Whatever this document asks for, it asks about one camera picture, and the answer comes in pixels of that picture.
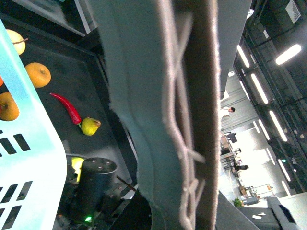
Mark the light turquoise shopping basket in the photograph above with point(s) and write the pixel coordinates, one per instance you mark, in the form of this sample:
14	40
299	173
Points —
33	177

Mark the yellow green pear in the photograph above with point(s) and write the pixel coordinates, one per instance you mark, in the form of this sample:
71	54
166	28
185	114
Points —
89	126

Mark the green white apple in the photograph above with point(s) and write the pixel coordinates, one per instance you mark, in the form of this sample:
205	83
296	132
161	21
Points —
76	163

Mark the white pear with stem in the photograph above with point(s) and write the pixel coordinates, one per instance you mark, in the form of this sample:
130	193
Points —
18	41

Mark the black metal fruit shelf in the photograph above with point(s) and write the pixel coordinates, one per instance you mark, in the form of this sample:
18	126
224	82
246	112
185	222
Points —
78	74

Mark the red chili pepper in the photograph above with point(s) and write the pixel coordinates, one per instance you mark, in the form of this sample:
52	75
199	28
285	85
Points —
73	113

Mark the golden yellow apple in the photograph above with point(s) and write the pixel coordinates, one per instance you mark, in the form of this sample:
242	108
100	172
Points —
39	74

